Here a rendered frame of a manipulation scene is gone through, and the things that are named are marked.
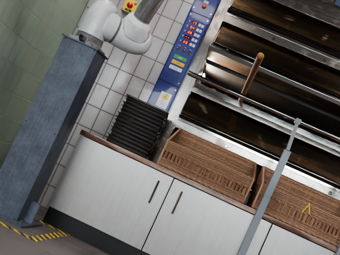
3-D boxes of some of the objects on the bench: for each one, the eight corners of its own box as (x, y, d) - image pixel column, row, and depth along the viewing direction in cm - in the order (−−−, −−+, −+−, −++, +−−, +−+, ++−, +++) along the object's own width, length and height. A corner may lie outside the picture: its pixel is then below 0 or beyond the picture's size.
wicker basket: (244, 204, 393) (262, 164, 394) (326, 241, 388) (343, 201, 389) (250, 207, 344) (269, 162, 346) (343, 250, 339) (363, 204, 341)
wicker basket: (161, 165, 400) (179, 127, 401) (240, 202, 394) (258, 163, 396) (155, 163, 351) (175, 119, 353) (245, 204, 346) (264, 160, 348)
